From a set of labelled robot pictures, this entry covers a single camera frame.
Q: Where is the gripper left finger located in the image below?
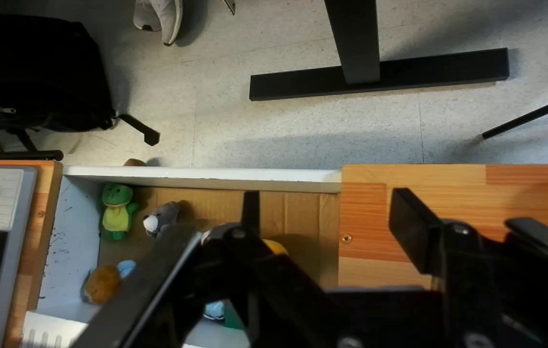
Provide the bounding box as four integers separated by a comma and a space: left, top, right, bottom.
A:
71, 191, 348, 348

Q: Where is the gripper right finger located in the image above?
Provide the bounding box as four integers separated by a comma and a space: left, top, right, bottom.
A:
389, 188, 548, 348

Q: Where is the yellow toy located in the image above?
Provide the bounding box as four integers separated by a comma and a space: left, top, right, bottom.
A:
262, 238, 289, 256

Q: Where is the pale blue toy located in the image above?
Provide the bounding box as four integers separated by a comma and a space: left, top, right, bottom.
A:
203, 300, 226, 321

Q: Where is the wooden toy kitchen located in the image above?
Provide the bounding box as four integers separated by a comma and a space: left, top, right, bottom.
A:
0, 159, 548, 348

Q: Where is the grey plush toy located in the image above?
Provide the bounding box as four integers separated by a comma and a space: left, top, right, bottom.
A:
143, 201, 181, 239

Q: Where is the light blue plush toy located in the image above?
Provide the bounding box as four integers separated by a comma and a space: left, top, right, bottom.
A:
117, 260, 137, 280

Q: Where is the green frog plush toy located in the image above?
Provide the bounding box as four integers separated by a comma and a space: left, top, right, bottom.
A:
101, 183, 139, 241

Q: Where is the brown plush toy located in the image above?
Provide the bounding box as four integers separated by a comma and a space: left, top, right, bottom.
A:
83, 264, 122, 305

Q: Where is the stand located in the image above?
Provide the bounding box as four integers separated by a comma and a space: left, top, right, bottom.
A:
481, 89, 548, 141

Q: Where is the black chair base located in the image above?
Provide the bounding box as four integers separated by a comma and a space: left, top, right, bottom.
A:
0, 114, 161, 161

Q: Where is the black table leg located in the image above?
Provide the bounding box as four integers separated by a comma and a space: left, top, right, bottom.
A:
249, 0, 510, 102

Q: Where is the white shoe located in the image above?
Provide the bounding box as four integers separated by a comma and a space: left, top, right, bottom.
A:
133, 0, 184, 47

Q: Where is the black backpack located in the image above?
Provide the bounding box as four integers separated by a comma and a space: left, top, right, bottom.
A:
0, 14, 118, 133

